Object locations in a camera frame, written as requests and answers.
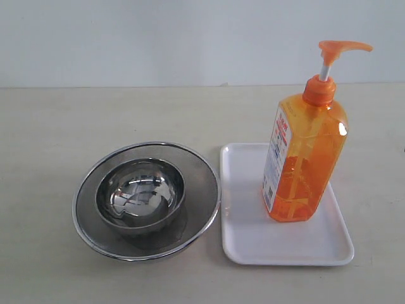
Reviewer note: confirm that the small stainless steel bowl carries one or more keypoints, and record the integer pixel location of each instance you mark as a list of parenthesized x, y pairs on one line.
[(140, 196)]

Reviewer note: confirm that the orange dish soap pump bottle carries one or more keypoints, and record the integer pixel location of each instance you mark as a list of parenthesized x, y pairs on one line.
[(308, 135)]

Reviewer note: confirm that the steel mesh colander basket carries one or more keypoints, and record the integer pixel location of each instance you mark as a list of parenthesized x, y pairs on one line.
[(202, 200)]

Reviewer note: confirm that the white rectangular plastic tray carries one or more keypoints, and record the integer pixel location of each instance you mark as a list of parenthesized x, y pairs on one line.
[(251, 237)]

